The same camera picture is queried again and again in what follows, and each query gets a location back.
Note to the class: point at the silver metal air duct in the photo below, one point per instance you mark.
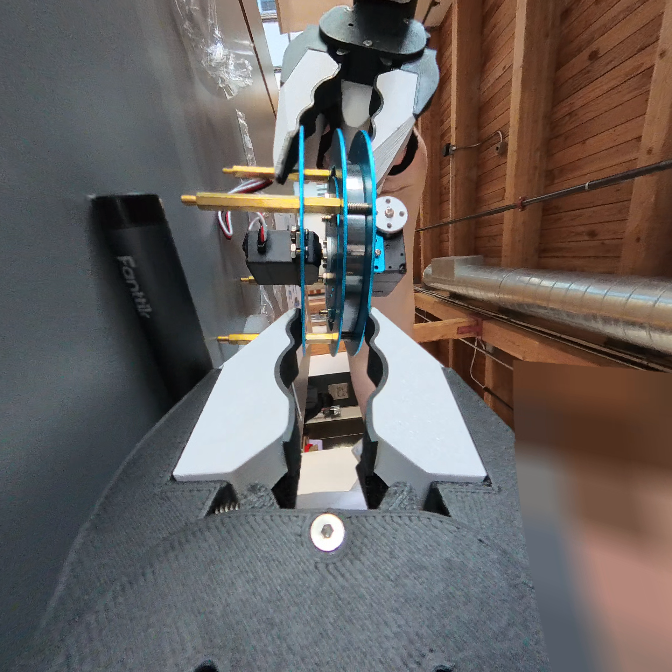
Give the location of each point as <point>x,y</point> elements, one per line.
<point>551,299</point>

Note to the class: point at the black screwdriver case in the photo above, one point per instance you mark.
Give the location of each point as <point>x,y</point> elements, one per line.
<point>141,288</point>

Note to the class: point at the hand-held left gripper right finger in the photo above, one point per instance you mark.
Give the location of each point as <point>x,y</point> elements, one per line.
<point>425,414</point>

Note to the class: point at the blue robot arm base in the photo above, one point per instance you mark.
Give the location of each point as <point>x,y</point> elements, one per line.
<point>283,252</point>

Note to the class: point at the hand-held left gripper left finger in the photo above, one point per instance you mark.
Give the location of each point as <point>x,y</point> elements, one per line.
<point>236,414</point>

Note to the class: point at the clear plastic wrap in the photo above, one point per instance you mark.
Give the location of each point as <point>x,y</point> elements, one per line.
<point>225,57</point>

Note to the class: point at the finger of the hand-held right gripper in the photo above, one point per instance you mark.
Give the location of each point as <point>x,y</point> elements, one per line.
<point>399,110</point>
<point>302,84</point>

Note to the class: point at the thin metal rod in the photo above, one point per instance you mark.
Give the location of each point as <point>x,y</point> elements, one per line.
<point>577,187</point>

